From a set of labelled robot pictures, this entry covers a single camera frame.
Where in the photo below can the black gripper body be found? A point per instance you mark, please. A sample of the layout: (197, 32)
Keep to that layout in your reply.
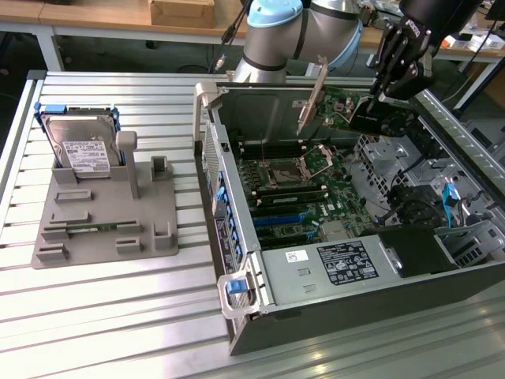
(442, 16)

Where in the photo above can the green graphics card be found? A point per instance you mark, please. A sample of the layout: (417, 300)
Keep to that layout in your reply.
(339, 106)

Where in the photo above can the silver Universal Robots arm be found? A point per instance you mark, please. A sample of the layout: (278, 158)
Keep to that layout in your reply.
(276, 39)

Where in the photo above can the cluttered wooden desk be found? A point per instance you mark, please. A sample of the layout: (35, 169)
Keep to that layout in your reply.
(473, 47)

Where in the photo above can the metal disk bay cage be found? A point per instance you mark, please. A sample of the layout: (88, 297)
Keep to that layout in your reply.
(378, 152)

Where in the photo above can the metal socket cover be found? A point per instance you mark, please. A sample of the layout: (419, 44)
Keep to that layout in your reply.
(319, 158)

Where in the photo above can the green motherboard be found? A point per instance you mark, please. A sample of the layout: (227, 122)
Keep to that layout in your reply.
(315, 205)

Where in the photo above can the CPU socket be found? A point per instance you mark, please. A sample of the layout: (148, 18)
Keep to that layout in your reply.
(284, 173)

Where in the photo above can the thin metal locking lever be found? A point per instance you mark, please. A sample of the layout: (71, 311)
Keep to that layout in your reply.
(262, 148)

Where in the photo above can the black RAM stick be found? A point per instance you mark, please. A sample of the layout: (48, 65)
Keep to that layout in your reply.
(292, 196)

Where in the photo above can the black plastic air shroud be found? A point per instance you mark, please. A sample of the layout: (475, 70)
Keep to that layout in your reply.
(414, 252)

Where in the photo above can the blue expansion slot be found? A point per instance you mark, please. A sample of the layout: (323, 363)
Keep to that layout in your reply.
(282, 220)

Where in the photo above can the brown cardboard box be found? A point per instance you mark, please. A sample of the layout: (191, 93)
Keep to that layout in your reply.
(181, 12)

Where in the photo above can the grey power supply with labels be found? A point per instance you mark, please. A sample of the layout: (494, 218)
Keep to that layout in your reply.
(307, 272)

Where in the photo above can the open black PC case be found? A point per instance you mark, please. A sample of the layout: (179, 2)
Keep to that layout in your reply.
(355, 308)

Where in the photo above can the long wooden desk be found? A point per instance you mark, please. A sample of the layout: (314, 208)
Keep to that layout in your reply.
(79, 13)

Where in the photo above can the hard disk in blue caddy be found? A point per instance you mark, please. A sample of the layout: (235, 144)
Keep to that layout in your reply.
(81, 146)

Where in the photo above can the grey plastic parts rack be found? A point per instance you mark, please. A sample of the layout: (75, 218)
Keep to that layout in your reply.
(106, 213)

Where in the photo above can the green RAM stick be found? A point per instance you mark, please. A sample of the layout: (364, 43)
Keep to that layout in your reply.
(92, 227)

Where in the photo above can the grey card retention bracket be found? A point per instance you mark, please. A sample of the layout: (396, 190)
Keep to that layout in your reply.
(207, 94)

